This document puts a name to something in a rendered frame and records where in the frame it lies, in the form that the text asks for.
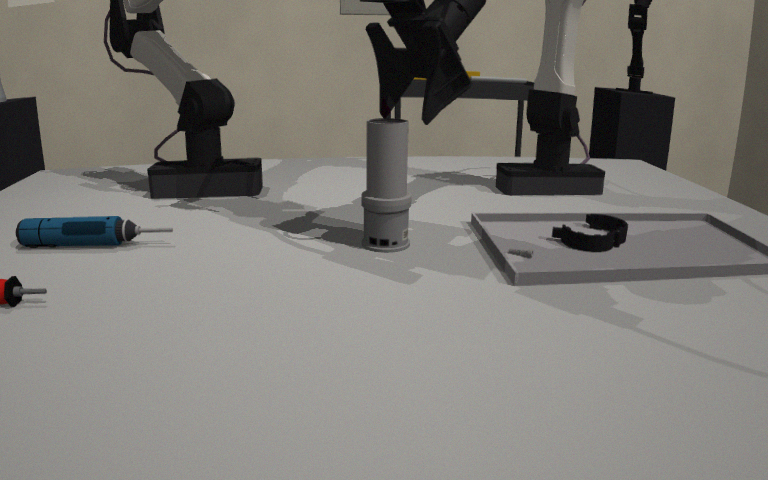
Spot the blue screwdriver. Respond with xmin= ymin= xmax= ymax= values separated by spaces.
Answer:
xmin=16 ymin=216 xmax=173 ymax=248

